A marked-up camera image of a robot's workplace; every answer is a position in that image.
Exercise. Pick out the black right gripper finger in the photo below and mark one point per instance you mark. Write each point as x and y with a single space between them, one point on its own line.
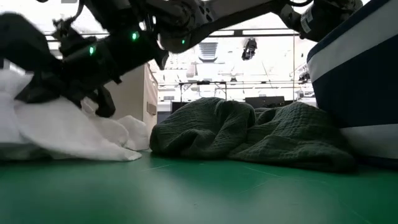
77 95
105 104

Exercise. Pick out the white smooth garment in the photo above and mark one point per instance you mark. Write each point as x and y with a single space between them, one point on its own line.
56 130

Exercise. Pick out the dark green crinkle shirt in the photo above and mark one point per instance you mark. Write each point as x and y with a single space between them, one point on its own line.
202 130

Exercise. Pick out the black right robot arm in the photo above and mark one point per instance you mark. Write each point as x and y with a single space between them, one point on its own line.
326 18

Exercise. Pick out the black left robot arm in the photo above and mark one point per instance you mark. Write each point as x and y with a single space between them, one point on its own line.
25 43

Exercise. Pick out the beige fabric storage bin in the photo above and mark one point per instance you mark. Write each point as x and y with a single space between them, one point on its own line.
133 93

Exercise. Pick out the black partition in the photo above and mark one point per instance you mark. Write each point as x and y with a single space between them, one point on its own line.
178 107

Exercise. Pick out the green table mat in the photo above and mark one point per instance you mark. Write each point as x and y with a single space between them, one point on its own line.
199 196

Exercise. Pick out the thin vertical pole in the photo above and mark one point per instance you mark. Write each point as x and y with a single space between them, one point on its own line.
293 68

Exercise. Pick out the navy and white fabric bin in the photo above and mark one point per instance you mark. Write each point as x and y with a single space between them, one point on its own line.
357 93

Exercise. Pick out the silver ceiling duct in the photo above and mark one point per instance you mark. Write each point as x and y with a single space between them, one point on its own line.
207 51

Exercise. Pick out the black frame bar with lights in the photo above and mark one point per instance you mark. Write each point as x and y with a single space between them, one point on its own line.
237 32

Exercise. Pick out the black overhead camera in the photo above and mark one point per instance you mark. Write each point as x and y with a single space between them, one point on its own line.
249 49

